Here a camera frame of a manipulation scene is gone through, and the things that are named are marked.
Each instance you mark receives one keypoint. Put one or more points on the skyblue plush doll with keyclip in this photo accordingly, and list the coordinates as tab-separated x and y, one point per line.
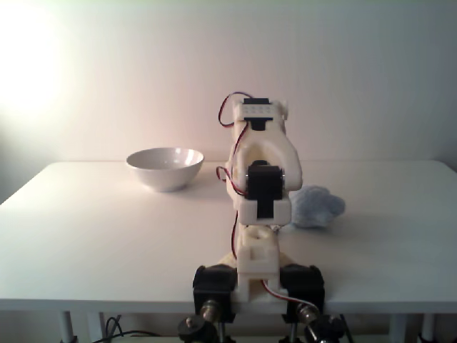
316	207

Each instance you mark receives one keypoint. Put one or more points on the white ceramic bowl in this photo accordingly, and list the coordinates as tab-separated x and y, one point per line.
164	171

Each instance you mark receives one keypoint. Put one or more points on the black table clamp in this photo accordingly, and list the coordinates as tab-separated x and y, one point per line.
303	282
214	282

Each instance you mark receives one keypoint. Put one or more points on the white table leg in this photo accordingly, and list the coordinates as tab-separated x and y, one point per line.
65	327
397	328
430	328
94	327

